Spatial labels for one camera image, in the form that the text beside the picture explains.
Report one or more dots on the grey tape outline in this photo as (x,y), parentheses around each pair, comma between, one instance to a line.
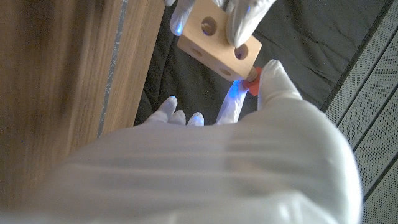
(110,71)

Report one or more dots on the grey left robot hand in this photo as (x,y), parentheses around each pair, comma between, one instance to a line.
(236,18)

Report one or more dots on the grey perforated panel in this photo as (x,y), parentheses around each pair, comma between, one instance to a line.
(370,124)

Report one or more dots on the wooden block with holes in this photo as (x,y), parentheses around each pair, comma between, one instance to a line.
(217,46)

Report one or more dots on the red-headed wooden screw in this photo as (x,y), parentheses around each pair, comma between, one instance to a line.
(253,82)

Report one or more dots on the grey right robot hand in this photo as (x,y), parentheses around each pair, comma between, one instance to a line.
(202,174)

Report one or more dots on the black backdrop curtain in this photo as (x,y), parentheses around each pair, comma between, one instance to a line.
(295,46)

